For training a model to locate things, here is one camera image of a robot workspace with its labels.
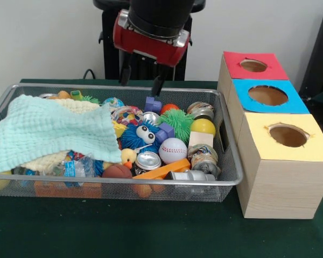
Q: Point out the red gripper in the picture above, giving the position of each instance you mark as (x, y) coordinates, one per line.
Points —
(148, 48)

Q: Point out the purple plastic block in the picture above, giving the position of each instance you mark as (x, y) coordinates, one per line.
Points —
(150, 103)

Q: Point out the mint green waffle cloth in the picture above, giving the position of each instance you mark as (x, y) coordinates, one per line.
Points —
(48, 129)

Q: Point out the wooden box with three holes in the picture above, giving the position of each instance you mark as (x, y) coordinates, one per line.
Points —
(280, 188)

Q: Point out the green spiky ball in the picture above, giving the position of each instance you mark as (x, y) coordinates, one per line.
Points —
(175, 119)

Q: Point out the blue spiky toy with eyes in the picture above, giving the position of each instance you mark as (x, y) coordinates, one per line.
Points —
(132, 137)

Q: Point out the yellow plastic ball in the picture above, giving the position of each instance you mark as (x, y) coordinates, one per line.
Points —
(203, 127)

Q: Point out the white baseball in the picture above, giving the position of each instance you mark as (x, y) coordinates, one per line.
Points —
(173, 150)

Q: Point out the plain wooden block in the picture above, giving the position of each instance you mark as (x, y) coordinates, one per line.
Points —
(200, 139)

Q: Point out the orange plastic building block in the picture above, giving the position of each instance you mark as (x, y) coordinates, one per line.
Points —
(175, 165)

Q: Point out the crushed drink can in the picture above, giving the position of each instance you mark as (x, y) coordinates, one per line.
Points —
(203, 158)

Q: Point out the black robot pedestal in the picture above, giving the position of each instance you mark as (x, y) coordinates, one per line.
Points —
(111, 59)

